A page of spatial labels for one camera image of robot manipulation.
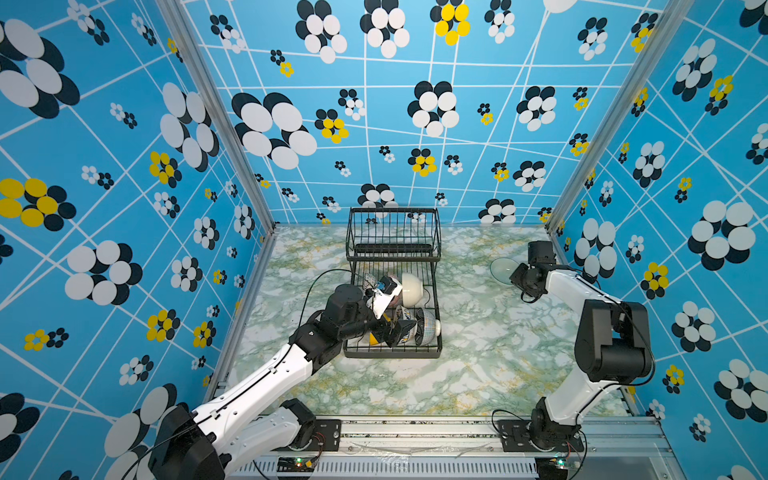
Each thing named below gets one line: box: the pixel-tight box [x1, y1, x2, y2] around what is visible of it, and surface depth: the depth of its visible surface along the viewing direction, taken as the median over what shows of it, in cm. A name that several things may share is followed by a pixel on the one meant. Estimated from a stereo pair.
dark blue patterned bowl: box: [414, 308, 436, 346], surface depth 85 cm
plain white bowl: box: [401, 272, 424, 307], surface depth 93 cm
